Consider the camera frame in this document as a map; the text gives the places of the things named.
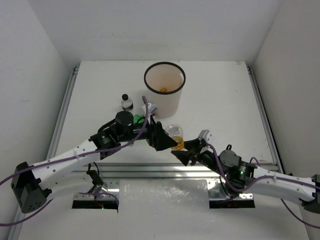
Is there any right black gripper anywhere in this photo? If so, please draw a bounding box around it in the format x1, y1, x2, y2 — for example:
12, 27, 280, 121
171, 138, 225, 177

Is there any clear bottle yellow cap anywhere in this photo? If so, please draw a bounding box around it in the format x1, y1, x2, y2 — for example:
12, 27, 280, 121
165, 124, 184, 151

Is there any orange bottle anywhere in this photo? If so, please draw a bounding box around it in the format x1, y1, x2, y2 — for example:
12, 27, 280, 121
159, 87, 168, 93

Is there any small clear bottle black cap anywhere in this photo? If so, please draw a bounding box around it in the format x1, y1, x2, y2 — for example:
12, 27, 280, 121
121, 94, 134, 111

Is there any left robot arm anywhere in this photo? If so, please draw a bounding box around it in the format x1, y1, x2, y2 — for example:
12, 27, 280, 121
10, 111, 177, 214

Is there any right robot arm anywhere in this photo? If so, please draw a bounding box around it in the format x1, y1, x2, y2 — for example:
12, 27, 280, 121
171, 139, 320, 214

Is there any white bin with black rim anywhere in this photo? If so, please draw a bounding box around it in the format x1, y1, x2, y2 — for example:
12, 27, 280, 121
143, 61, 186, 119

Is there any green plastic bottle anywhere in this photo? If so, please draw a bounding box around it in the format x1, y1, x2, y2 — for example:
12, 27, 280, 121
133, 114, 145, 126

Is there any aluminium front rail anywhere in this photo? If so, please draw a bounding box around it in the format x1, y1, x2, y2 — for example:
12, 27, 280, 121
72, 161, 278, 201

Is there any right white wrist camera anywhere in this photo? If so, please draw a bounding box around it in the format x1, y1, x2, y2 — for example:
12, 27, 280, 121
198, 129, 215, 144

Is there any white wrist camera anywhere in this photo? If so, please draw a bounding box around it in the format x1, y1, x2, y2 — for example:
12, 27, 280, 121
141, 101, 158, 116
198, 129, 215, 144

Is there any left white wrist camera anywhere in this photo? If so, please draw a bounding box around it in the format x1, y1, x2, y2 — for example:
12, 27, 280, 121
141, 101, 158, 116

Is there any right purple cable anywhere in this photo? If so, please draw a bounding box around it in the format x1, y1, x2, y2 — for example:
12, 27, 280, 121
207, 143, 320, 230

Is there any purple cable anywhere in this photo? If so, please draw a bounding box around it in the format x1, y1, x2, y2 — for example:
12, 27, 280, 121
0, 95, 153, 227
207, 143, 320, 230

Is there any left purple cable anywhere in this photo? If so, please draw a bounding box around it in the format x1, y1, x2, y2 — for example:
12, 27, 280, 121
0, 95, 153, 227

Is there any right aluminium side rail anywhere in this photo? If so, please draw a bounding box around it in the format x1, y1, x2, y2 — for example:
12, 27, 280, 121
246, 65, 287, 174

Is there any aluminium side rail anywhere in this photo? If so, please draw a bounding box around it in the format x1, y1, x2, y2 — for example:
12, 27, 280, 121
246, 65, 287, 174
46, 65, 80, 160

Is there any left aluminium side rail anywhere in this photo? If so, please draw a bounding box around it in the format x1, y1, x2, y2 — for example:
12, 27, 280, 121
46, 65, 80, 160

